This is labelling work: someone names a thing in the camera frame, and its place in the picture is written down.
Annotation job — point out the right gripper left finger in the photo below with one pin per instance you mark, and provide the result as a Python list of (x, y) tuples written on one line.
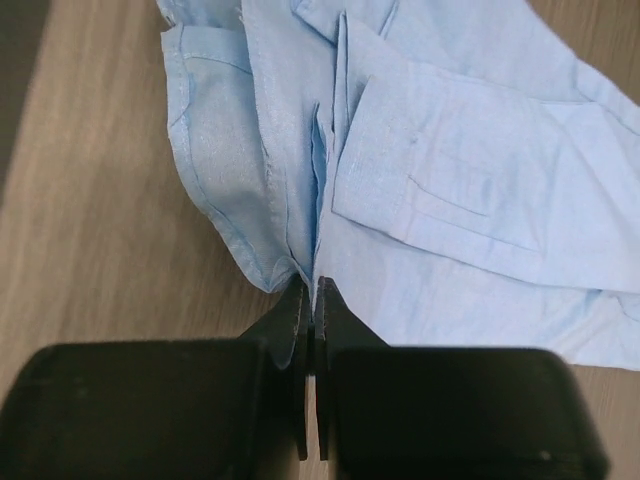
[(222, 408)]

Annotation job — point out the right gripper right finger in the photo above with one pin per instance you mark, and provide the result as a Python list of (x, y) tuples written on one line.
[(387, 412)]

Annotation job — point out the light blue long sleeve shirt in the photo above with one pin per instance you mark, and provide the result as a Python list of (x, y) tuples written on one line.
[(454, 167)]

